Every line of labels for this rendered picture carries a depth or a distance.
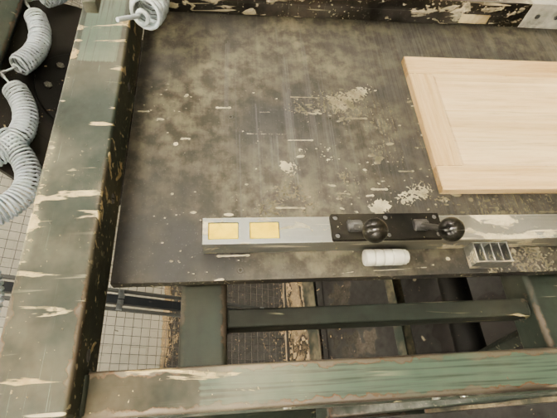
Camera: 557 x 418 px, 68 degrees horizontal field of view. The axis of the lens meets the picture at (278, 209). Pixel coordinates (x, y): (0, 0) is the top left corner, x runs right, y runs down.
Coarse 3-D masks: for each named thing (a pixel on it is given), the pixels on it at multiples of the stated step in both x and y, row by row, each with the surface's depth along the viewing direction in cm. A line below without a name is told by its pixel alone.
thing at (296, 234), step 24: (456, 216) 76; (480, 216) 76; (504, 216) 77; (528, 216) 77; (552, 216) 78; (216, 240) 69; (240, 240) 69; (264, 240) 70; (288, 240) 70; (312, 240) 71; (432, 240) 73; (480, 240) 74; (504, 240) 75; (528, 240) 76; (552, 240) 77
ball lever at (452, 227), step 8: (416, 224) 72; (424, 224) 70; (432, 224) 68; (440, 224) 63; (448, 224) 61; (456, 224) 61; (440, 232) 62; (448, 232) 61; (456, 232) 61; (464, 232) 62; (448, 240) 62; (456, 240) 62
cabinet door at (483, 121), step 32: (416, 64) 98; (448, 64) 99; (480, 64) 100; (512, 64) 101; (544, 64) 103; (416, 96) 93; (448, 96) 94; (480, 96) 95; (512, 96) 96; (544, 96) 97; (448, 128) 89; (480, 128) 90; (512, 128) 91; (544, 128) 92; (448, 160) 85; (480, 160) 86; (512, 160) 87; (544, 160) 88; (448, 192) 82; (480, 192) 83; (512, 192) 84; (544, 192) 85
